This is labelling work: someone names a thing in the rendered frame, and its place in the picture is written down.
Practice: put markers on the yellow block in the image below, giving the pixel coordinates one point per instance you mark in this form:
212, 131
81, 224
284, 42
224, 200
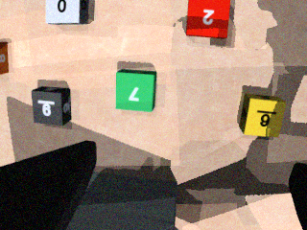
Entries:
262, 115

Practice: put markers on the red block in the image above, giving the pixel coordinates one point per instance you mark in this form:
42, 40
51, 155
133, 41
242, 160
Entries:
208, 18

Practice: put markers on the green block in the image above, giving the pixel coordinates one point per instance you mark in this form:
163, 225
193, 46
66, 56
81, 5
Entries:
135, 90

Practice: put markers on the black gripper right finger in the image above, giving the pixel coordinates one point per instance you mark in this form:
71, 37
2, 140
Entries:
298, 185

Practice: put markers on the orange-brown block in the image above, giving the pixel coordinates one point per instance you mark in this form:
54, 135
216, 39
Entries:
4, 65

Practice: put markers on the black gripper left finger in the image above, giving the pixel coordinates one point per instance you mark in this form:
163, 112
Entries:
43, 192

